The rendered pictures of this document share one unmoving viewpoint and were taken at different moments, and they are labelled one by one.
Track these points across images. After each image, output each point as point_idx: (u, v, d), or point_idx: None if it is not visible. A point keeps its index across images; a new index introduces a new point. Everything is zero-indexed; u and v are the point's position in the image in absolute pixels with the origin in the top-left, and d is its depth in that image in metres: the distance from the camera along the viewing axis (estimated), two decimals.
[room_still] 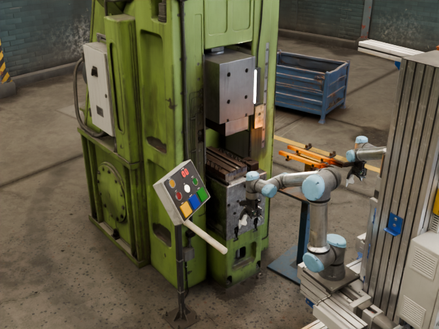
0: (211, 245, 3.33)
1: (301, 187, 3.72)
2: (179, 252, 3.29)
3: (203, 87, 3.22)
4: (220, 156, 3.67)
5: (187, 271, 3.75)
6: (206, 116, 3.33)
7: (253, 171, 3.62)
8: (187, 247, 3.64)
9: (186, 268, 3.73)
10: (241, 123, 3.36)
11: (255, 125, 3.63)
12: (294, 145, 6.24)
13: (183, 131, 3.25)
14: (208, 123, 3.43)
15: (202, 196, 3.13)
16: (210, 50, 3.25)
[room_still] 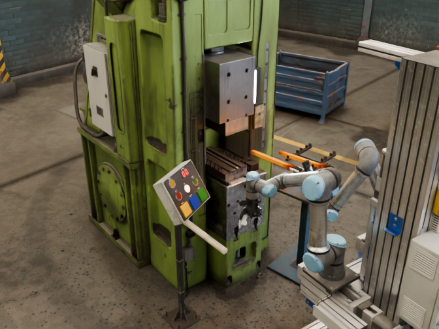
0: (211, 245, 3.33)
1: (301, 187, 3.72)
2: (179, 252, 3.29)
3: (203, 87, 3.22)
4: (220, 156, 3.67)
5: (187, 271, 3.75)
6: (206, 116, 3.33)
7: (253, 171, 3.62)
8: (187, 247, 3.64)
9: (186, 268, 3.73)
10: (241, 123, 3.36)
11: (255, 125, 3.63)
12: (294, 145, 6.24)
13: (183, 131, 3.25)
14: (208, 123, 3.43)
15: (202, 196, 3.13)
16: (210, 50, 3.25)
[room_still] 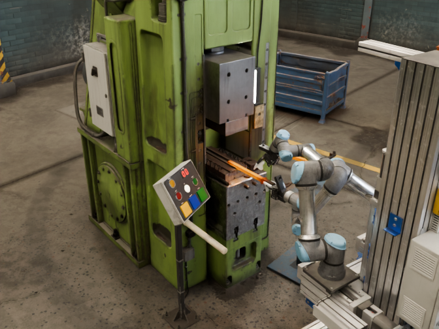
0: (211, 245, 3.33)
1: None
2: (179, 252, 3.29)
3: (203, 87, 3.22)
4: (220, 156, 3.67)
5: (187, 271, 3.75)
6: (206, 116, 3.33)
7: (253, 171, 3.62)
8: (187, 247, 3.64)
9: (186, 268, 3.73)
10: (241, 123, 3.36)
11: (255, 125, 3.63)
12: (294, 145, 6.24)
13: (183, 131, 3.25)
14: (208, 123, 3.43)
15: (202, 196, 3.13)
16: (210, 50, 3.25)
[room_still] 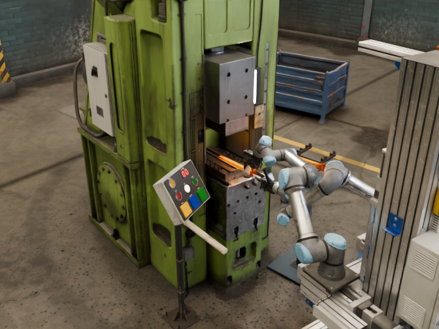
0: (211, 245, 3.33)
1: None
2: (179, 252, 3.29)
3: (203, 87, 3.22)
4: (220, 156, 3.67)
5: (187, 271, 3.75)
6: (206, 116, 3.33)
7: None
8: (187, 247, 3.64)
9: (186, 268, 3.73)
10: (241, 123, 3.36)
11: (255, 125, 3.63)
12: (294, 145, 6.24)
13: (183, 131, 3.25)
14: (208, 123, 3.43)
15: (202, 196, 3.13)
16: (210, 50, 3.25)
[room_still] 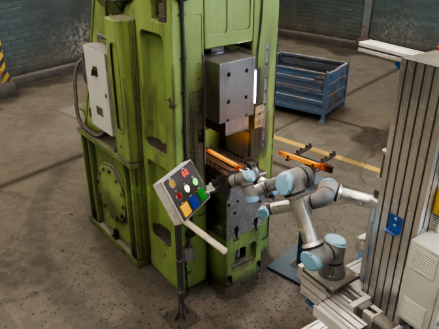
0: (211, 245, 3.33)
1: None
2: (179, 252, 3.29)
3: (203, 87, 3.22)
4: None
5: (187, 271, 3.75)
6: (206, 116, 3.33)
7: None
8: (187, 247, 3.64)
9: (186, 268, 3.73)
10: (241, 123, 3.36)
11: (255, 125, 3.63)
12: (294, 145, 6.24)
13: (183, 131, 3.25)
14: (208, 123, 3.43)
15: (202, 196, 3.13)
16: (210, 50, 3.25)
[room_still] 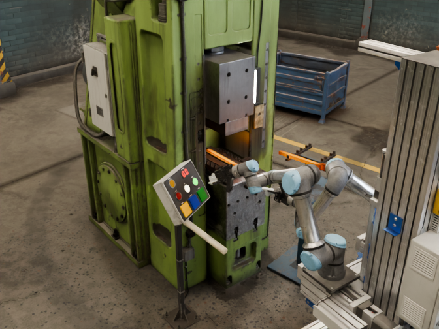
0: (211, 245, 3.33)
1: None
2: (179, 252, 3.29)
3: (203, 87, 3.22)
4: None
5: (187, 271, 3.75)
6: (206, 116, 3.33)
7: None
8: (187, 247, 3.64)
9: (186, 268, 3.73)
10: (241, 123, 3.36)
11: (255, 125, 3.63)
12: (294, 145, 6.24)
13: (183, 131, 3.25)
14: (208, 123, 3.43)
15: (202, 196, 3.13)
16: (210, 50, 3.25)
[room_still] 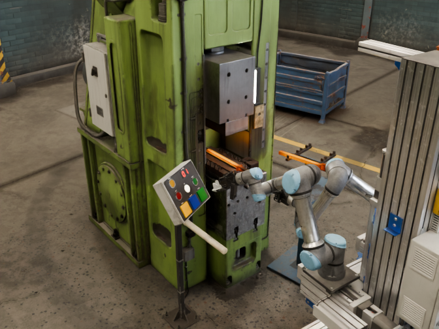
0: (211, 245, 3.33)
1: None
2: (179, 252, 3.29)
3: (203, 87, 3.22)
4: None
5: (187, 271, 3.75)
6: (206, 116, 3.33)
7: None
8: (187, 247, 3.64)
9: (186, 268, 3.73)
10: (241, 123, 3.36)
11: (255, 125, 3.63)
12: (294, 145, 6.24)
13: (183, 131, 3.25)
14: (208, 123, 3.43)
15: (202, 196, 3.13)
16: (210, 50, 3.25)
